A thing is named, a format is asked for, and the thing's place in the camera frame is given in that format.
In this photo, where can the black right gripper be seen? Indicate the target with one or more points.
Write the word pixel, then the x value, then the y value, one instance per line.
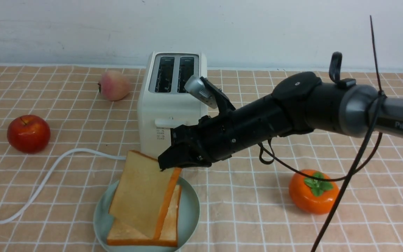
pixel 216 139

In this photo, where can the toast slice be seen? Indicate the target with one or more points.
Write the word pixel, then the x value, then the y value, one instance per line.
pixel 122 234
pixel 143 194

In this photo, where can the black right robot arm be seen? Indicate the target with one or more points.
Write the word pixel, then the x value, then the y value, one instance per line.
pixel 298 105

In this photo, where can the white two-slot toaster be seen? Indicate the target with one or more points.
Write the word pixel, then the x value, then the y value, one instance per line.
pixel 164 103

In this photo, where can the light green round plate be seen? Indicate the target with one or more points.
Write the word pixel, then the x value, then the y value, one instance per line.
pixel 189 215

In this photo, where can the pink peach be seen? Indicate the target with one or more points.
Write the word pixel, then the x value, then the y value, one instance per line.
pixel 114 86

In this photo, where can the peach checkered tablecloth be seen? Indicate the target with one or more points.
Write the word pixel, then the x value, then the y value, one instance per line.
pixel 244 205

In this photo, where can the orange persimmon with green leaves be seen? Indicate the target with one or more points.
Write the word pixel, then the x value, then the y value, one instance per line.
pixel 311 195

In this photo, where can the red apple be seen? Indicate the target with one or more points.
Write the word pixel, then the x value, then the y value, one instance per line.
pixel 29 134

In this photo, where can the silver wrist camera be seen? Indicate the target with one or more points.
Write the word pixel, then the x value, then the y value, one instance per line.
pixel 205 91

